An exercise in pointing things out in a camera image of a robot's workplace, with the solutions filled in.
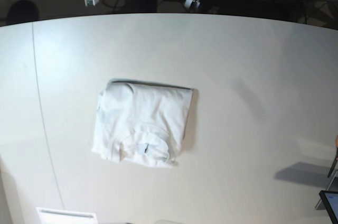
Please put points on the white T-shirt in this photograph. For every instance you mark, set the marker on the white T-shirt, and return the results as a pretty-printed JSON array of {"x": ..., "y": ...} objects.
[{"x": 141, "y": 122}]

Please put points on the white paper sheet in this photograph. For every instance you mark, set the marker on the white paper sheet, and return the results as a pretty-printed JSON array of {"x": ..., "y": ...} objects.
[{"x": 65, "y": 217}]

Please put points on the black tablet screen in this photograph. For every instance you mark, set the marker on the black tablet screen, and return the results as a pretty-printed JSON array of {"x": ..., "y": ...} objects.
[{"x": 329, "y": 199}]

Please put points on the orange handled screwdriver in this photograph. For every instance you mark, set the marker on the orange handled screwdriver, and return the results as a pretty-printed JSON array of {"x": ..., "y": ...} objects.
[{"x": 334, "y": 163}]

